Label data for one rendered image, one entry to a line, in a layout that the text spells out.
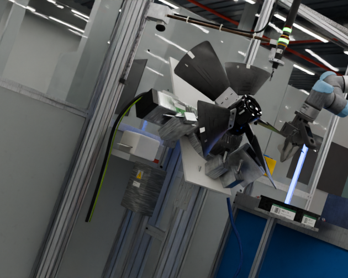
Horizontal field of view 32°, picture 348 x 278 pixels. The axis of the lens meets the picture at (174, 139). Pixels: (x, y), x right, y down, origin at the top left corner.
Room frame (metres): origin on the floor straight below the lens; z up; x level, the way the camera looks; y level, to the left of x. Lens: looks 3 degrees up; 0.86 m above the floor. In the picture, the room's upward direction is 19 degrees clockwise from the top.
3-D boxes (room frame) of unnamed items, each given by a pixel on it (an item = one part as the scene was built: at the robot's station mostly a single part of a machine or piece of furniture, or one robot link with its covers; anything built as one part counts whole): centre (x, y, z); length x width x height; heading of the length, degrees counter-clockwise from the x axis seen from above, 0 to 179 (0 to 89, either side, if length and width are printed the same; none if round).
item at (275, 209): (2.61, -0.57, 0.84); 0.22 x 0.17 x 0.07; 49
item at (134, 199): (2.79, 0.06, 0.73); 0.15 x 0.09 x 0.22; 35
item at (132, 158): (3.03, 0.09, 0.84); 0.36 x 0.24 x 0.03; 125
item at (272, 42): (2.65, -0.31, 1.50); 0.09 x 0.07 x 0.10; 70
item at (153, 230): (2.75, -0.08, 0.56); 0.19 x 0.04 x 0.04; 35
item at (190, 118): (2.45, -0.03, 1.08); 0.07 x 0.04 x 0.06; 135
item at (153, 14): (2.86, 0.27, 1.55); 0.10 x 0.07 x 0.08; 70
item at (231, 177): (2.63, -0.29, 0.91); 0.12 x 0.08 x 0.12; 35
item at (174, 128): (2.50, 0.01, 1.03); 0.15 x 0.10 x 0.14; 35
